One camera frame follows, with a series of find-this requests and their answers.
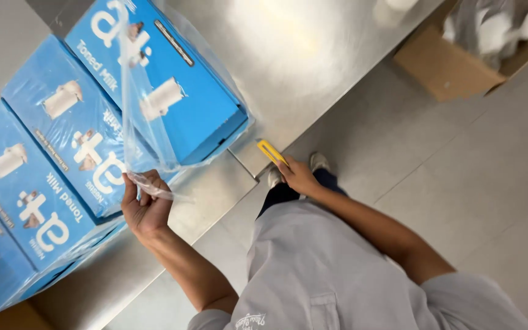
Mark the white shoe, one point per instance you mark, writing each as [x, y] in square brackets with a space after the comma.
[273, 178]
[319, 161]

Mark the person's right fingers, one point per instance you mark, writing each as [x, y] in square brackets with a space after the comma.
[287, 168]

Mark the clear plastic wrap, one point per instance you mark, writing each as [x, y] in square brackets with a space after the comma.
[147, 137]

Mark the person's left hand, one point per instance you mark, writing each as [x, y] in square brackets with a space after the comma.
[147, 215]

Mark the grey work shirt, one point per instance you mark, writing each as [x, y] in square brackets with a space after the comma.
[337, 275]

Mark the yellow utility knife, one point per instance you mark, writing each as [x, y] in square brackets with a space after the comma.
[269, 150]

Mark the dark navy trousers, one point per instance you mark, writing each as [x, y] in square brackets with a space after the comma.
[280, 195]

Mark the crumpled clear plastic bags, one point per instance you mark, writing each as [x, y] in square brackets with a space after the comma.
[493, 32]

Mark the open brown cardboard box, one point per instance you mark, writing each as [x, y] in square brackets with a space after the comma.
[442, 68]

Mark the person's right hand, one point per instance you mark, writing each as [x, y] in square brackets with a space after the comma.
[301, 178]

